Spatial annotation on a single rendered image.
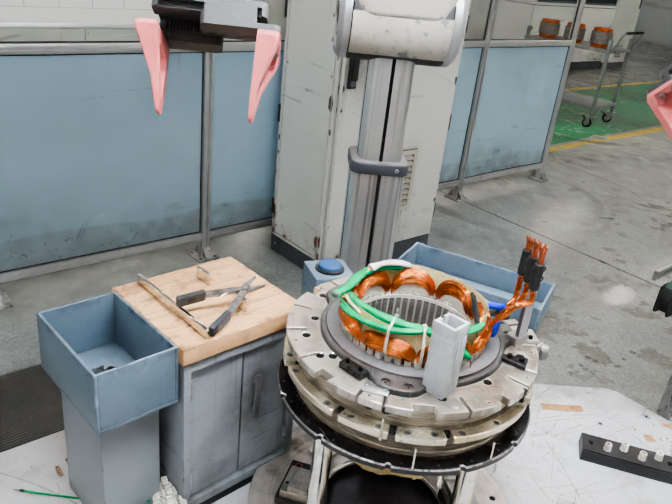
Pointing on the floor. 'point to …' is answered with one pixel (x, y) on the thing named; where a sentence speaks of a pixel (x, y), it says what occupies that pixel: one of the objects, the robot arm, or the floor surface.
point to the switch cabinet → (296, 248)
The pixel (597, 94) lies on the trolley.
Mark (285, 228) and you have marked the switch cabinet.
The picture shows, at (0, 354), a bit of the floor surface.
